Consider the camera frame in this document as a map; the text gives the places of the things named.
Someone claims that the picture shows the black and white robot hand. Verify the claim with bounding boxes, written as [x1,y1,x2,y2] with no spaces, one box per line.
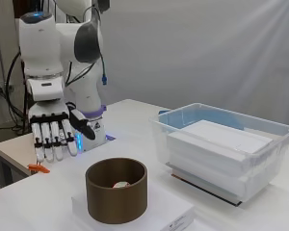
[27,100,97,164]

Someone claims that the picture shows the small red white packet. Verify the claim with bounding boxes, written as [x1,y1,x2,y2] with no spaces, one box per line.
[111,180,132,190]

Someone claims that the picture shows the orange clamp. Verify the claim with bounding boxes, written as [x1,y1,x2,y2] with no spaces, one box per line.
[26,163,52,175]

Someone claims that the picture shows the brown round tub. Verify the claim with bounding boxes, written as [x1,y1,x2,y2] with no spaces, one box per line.
[85,156,149,225]

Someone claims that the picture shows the white flat box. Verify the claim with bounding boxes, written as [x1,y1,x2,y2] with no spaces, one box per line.
[70,180,196,231]

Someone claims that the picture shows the white hanging sheet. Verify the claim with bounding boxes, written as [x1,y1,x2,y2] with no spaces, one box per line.
[95,0,289,140]

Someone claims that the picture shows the clear plastic box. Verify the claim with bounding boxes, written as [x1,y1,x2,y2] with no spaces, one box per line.
[149,102,289,204]

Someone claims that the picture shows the black cable bundle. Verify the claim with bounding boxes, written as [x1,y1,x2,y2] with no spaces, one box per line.
[3,50,32,137]

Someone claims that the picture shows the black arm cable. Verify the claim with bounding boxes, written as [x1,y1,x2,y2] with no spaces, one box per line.
[64,3,109,88]

